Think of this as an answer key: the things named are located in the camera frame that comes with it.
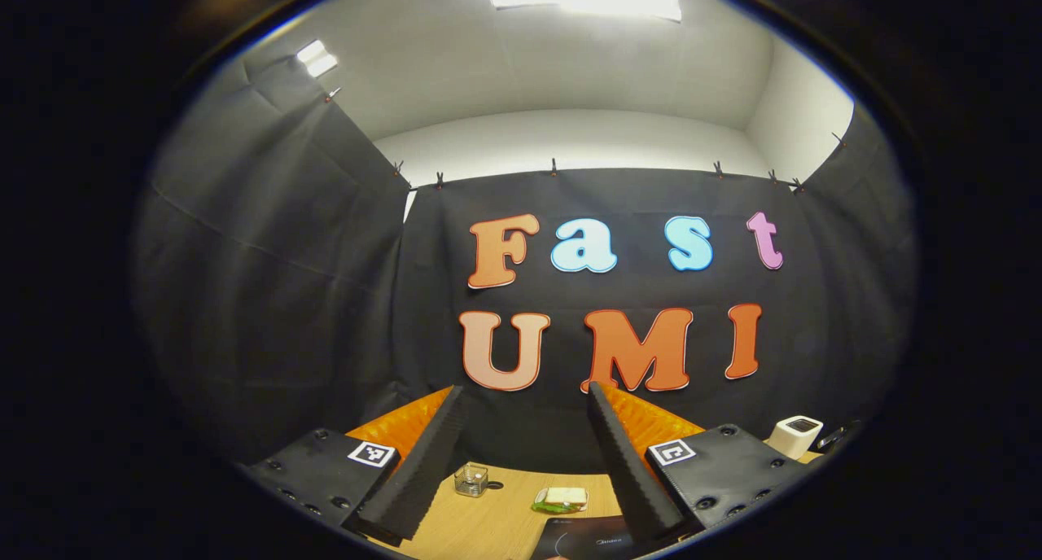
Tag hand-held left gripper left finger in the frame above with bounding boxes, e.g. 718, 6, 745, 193
243, 385, 469, 547

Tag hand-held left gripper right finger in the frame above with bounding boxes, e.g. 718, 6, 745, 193
586, 381, 823, 549

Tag black induction cooktop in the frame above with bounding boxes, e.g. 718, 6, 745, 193
531, 515, 640, 560

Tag sandwich with lettuce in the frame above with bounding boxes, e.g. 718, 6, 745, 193
532, 487, 589, 514

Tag white toaster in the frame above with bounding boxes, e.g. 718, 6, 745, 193
765, 415, 825, 461

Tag row of black cloth clips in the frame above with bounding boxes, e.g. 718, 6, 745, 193
324, 86, 847, 195

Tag small ceiling light panel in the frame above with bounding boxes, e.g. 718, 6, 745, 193
296, 39, 339, 78

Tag small metal wire holder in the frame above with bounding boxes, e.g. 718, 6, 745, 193
453, 463, 506, 498

